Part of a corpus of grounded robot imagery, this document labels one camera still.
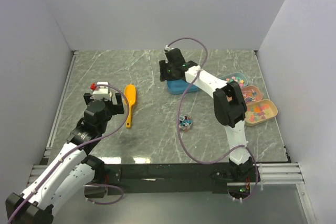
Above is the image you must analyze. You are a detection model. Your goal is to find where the yellow plastic scoop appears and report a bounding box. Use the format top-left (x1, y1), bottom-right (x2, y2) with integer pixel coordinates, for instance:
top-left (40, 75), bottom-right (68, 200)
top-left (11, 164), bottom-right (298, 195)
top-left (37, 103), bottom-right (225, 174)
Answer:
top-left (124, 84), bottom-right (137, 129)

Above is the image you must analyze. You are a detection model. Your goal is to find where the blue lollipop tray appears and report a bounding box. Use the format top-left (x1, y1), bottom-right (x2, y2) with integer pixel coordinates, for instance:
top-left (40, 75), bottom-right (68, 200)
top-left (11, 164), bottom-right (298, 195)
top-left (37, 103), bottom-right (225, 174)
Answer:
top-left (166, 80), bottom-right (189, 95)

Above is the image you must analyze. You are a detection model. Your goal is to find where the clear plastic jar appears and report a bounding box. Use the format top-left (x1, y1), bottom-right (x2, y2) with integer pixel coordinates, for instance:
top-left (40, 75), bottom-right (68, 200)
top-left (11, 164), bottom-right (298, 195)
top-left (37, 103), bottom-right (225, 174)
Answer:
top-left (177, 114), bottom-right (193, 132)

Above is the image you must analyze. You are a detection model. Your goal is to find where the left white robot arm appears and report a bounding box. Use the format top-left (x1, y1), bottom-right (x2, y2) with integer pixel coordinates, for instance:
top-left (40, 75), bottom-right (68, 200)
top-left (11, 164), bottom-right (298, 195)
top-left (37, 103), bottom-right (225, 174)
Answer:
top-left (5, 91), bottom-right (125, 223)

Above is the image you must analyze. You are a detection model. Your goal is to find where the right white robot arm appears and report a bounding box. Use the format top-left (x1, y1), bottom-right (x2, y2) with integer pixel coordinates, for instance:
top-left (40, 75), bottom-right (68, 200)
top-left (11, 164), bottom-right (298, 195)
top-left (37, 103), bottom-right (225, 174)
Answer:
top-left (159, 46), bottom-right (255, 182)

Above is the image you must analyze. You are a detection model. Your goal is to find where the light blue star candy tray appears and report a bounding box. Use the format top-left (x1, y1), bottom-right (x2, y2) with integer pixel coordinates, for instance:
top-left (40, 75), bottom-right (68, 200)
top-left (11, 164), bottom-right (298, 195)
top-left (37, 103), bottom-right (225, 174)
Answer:
top-left (220, 72), bottom-right (248, 88)

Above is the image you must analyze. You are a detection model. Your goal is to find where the pink lollipop tray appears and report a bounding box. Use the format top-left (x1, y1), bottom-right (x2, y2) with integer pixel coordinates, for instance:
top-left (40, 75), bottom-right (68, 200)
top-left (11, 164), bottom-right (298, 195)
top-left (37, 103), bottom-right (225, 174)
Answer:
top-left (241, 85), bottom-right (263, 105)

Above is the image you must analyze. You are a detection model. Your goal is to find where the black base beam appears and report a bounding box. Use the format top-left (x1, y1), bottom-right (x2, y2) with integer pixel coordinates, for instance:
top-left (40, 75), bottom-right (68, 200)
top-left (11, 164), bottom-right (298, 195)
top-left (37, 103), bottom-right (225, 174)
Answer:
top-left (83, 162), bottom-right (263, 196)

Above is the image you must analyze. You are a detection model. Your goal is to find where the beige gummy candy tray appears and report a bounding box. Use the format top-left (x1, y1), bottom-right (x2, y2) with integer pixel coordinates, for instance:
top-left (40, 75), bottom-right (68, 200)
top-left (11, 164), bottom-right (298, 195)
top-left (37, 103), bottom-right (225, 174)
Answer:
top-left (245, 99), bottom-right (278, 126)

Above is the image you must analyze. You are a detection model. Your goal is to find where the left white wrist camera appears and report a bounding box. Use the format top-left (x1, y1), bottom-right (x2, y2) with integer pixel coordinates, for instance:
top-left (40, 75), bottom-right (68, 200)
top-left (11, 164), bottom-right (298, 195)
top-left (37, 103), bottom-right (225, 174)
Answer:
top-left (90, 82), bottom-right (113, 101)

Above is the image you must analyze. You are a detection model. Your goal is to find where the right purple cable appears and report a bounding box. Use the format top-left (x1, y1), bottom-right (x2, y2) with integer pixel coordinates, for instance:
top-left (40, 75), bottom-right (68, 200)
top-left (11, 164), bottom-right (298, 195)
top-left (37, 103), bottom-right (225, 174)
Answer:
top-left (164, 37), bottom-right (259, 203)

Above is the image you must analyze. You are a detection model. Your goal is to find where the purple cable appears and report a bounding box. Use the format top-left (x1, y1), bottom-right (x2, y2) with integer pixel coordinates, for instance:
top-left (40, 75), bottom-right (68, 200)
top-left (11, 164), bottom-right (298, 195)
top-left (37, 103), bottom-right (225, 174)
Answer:
top-left (164, 37), bottom-right (259, 203)
top-left (6, 83), bottom-right (131, 224)

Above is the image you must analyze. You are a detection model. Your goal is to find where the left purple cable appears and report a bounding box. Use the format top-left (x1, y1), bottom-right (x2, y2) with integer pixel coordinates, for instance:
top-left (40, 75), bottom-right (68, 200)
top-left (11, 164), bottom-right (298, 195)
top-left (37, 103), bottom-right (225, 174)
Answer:
top-left (6, 83), bottom-right (131, 224)

